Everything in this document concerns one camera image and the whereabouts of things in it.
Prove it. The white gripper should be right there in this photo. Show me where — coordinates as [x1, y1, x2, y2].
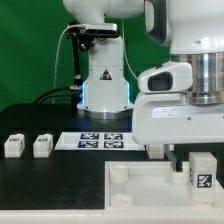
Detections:
[132, 61, 224, 172]

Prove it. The white square table top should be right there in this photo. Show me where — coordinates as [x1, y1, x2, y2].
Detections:
[105, 161, 224, 209]

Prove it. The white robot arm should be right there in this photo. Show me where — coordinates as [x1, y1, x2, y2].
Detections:
[63, 0, 224, 145]

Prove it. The white obstacle fence bar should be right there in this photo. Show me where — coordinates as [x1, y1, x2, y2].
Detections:
[0, 210, 224, 224]

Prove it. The white marker base plate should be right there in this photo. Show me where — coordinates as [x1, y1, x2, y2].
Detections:
[55, 132, 144, 151]

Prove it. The black camera mount with cables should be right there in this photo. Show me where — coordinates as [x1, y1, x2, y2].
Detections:
[34, 23, 119, 107]

